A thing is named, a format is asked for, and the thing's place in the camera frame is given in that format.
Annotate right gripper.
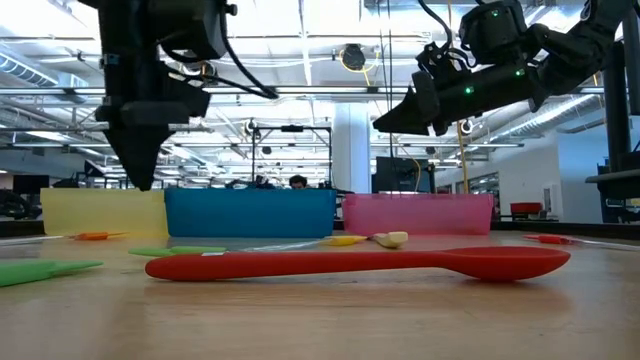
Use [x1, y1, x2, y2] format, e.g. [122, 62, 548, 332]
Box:
[371, 62, 502, 138]

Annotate red plastic bin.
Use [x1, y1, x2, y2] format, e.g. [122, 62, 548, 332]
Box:
[342, 193, 496, 237]

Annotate red silicone spatula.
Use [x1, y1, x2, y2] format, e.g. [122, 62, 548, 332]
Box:
[523, 233, 639, 250]

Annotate yellow plastic bin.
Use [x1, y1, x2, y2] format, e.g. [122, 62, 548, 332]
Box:
[40, 187, 170, 238]

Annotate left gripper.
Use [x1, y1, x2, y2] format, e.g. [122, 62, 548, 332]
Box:
[94, 53, 192, 193]

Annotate orange silicone spatula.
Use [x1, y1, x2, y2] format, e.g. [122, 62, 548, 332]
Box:
[69, 230, 129, 242]

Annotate cream-handled table knife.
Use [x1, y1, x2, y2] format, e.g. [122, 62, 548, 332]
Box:
[371, 230, 410, 250]

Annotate yellow hanging cable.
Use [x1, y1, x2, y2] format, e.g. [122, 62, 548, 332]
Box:
[446, 118, 472, 195]

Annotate black display screen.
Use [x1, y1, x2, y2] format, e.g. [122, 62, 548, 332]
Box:
[375, 155, 437, 195]

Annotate red round seat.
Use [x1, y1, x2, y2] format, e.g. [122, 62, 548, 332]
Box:
[509, 201, 544, 217]

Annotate blue plastic bin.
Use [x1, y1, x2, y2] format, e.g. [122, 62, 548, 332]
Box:
[163, 187, 338, 239]

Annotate black background rig frame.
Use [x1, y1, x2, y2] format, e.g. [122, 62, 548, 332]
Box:
[250, 124, 334, 191]

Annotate red silicone spoon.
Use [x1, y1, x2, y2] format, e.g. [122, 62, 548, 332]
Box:
[144, 245, 573, 283]

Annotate white building column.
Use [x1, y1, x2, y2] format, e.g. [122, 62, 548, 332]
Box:
[331, 101, 373, 195]

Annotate green silicone spatula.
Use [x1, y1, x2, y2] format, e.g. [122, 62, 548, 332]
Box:
[127, 238, 327, 258]
[0, 259, 105, 289]

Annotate black ceiling cable reel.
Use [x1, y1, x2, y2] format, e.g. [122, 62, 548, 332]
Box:
[341, 43, 367, 72]

